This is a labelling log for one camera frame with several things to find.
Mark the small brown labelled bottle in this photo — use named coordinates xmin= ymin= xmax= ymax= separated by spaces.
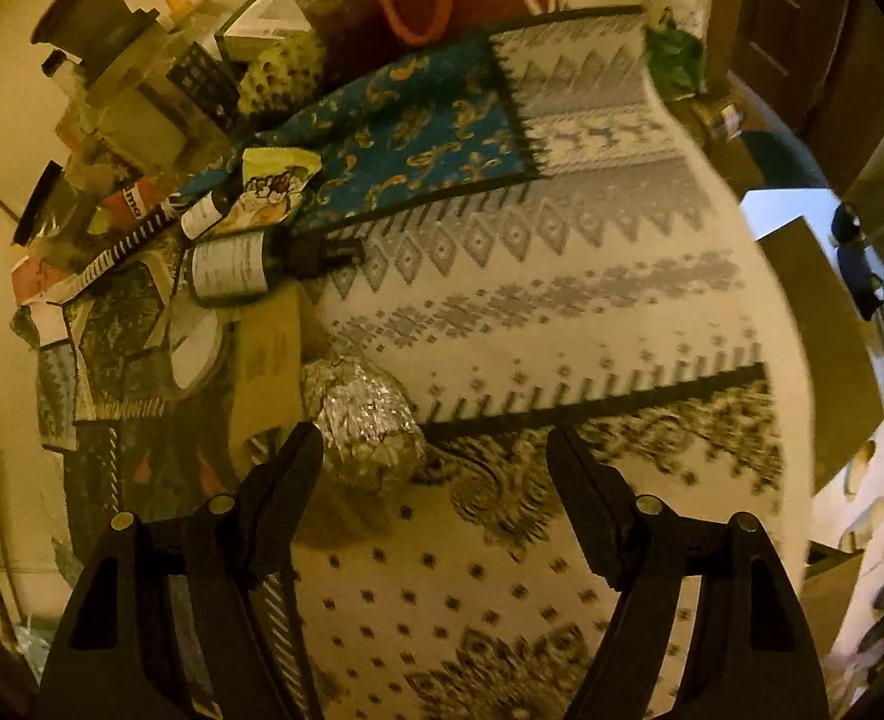
xmin=178 ymin=190 xmax=242 ymax=242

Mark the dark wooden panel door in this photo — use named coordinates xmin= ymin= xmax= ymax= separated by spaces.
xmin=734 ymin=0 xmax=874 ymax=136

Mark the dark flared vase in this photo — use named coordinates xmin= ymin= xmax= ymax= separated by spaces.
xmin=29 ymin=0 xmax=163 ymax=85

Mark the clear glass jar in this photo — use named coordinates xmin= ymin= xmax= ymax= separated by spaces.
xmin=643 ymin=0 xmax=713 ymax=95

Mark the small metal-lidded jar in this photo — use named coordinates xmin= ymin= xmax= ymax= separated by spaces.
xmin=691 ymin=93 xmax=744 ymax=141

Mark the brown bottle with white label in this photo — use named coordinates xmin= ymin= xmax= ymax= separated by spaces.
xmin=185 ymin=228 xmax=369 ymax=309

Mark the black-and-white striped tube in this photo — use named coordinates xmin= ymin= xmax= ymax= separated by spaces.
xmin=80 ymin=193 xmax=190 ymax=287

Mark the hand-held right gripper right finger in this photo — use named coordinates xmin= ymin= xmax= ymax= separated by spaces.
xmin=545 ymin=425 xmax=833 ymax=720

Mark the glass jar with dark lid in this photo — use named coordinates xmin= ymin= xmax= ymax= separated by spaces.
xmin=294 ymin=0 xmax=384 ymax=55

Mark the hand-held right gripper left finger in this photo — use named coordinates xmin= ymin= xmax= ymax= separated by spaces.
xmin=35 ymin=420 xmax=327 ymax=720

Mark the flat cardboard box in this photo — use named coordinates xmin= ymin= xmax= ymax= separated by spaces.
xmin=230 ymin=291 xmax=309 ymax=460

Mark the foil ball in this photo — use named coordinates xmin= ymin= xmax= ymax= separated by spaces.
xmin=302 ymin=355 xmax=429 ymax=494

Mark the white plate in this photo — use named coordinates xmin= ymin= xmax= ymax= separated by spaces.
xmin=167 ymin=306 xmax=227 ymax=392

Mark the yellow lotus seed pod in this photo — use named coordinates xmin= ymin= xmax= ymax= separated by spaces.
xmin=235 ymin=40 xmax=331 ymax=118

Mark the yellow-green cartoon snack packet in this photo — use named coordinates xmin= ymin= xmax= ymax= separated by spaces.
xmin=223 ymin=148 xmax=324 ymax=230

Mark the green plastic bag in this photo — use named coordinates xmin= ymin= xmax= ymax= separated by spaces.
xmin=643 ymin=28 xmax=707 ymax=100

